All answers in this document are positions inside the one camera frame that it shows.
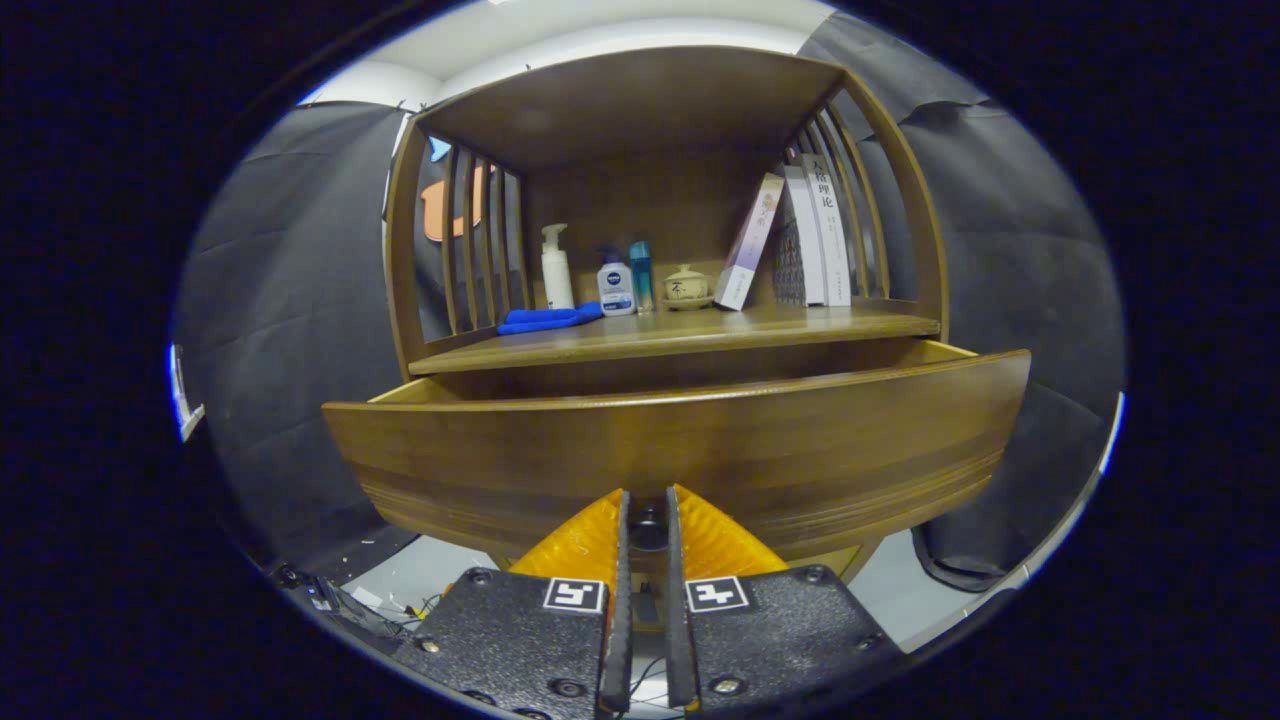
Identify wooden drawer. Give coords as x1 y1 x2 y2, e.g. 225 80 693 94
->
322 338 1033 563

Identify white pump bottle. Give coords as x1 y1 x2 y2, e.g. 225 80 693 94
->
540 223 576 311

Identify cream lidded teacup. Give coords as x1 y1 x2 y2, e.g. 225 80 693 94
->
662 263 715 311

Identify purple white leaning book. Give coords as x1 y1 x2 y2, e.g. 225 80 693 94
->
714 172 786 312

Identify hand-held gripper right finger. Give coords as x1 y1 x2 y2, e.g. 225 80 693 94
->
664 484 909 716

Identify white book black characters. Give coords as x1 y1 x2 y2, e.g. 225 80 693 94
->
800 153 853 307

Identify wooden cabinet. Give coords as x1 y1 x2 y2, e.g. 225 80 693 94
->
383 45 951 586

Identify black floor cables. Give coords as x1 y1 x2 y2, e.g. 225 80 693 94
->
330 580 446 646

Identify black power strip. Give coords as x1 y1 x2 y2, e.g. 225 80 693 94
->
275 563 346 613

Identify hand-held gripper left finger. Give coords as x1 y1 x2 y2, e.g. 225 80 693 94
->
393 487 635 719

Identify white blue-capped lotion bottle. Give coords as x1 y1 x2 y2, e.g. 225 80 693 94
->
597 245 637 317

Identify blue folded cloth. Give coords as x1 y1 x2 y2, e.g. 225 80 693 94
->
497 303 606 336

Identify slim teal bottle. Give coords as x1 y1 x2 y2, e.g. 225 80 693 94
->
629 240 656 314

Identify wooden countertop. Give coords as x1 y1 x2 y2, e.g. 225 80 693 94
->
408 300 943 377

